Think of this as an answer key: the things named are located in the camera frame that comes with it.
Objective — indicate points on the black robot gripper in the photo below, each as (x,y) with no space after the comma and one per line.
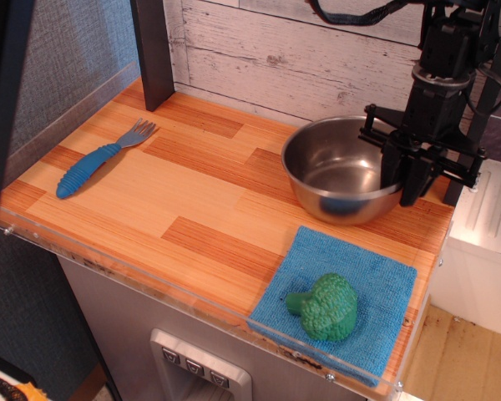
(426,135)

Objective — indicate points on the stainless steel pot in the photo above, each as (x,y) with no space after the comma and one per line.
(335,175)

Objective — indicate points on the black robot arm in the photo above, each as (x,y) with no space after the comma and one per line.
(459,36)

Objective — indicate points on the blue terry cloth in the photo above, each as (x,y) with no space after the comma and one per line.
(383,287)

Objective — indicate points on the white ribbed cabinet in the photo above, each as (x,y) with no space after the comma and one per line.
(467,281)

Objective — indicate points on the green plastic broccoli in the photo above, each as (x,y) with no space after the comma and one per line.
(328,312)

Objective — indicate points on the grey toy fridge cabinet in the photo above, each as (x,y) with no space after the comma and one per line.
(122,320)

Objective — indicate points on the clear acrylic table guard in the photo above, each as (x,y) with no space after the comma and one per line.
(201,214)

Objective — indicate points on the yellow black object corner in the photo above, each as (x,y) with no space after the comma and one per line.
(15,384)

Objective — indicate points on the right dark vertical post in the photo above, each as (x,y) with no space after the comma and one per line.
(484,121)

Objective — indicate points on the dark vertical post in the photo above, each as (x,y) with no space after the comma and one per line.
(153,47)
(484,121)

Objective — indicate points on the left dark vertical post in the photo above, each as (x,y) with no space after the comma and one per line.
(153,47)

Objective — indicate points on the blue handled metal fork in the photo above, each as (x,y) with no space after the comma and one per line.
(79,173)

